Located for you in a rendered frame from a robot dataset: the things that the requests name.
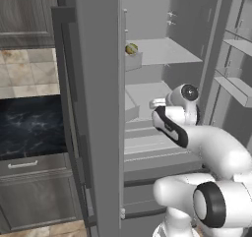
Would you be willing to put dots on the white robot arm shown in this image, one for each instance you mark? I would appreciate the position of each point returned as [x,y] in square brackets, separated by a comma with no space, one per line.
[223,152]

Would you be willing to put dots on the grey drawer front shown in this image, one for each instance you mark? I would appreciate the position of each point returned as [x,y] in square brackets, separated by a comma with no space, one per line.
[46,167]

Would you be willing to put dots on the grey fridge drawer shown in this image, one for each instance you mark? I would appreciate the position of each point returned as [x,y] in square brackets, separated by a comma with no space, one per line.
[147,149]

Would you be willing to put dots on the green yellow apple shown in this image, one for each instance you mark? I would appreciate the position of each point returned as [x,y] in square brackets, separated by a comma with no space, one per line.
[131,48]

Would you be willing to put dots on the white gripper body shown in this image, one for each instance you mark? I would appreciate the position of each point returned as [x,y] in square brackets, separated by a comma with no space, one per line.
[157,103]

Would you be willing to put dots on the grey base cupboard door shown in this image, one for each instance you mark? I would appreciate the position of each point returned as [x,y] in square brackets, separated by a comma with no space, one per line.
[36,201]

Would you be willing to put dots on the grey fridge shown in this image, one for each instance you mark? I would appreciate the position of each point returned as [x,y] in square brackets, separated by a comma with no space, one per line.
[183,18]

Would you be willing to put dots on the grey fridge door panel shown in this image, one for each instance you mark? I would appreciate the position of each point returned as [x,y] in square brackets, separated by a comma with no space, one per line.
[98,100]

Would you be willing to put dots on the grey fridge shelf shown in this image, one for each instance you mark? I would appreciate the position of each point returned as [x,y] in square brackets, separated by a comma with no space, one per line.
[147,93]
[164,50]

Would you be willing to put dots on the grey wall cupboard door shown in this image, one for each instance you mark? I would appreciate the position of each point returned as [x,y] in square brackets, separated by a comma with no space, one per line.
[24,14]

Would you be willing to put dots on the grey door bin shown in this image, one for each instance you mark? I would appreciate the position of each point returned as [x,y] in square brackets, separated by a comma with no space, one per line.
[241,45]
[234,87]

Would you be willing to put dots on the grey fridge door with bins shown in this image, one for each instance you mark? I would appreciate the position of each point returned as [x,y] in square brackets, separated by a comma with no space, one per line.
[242,14]

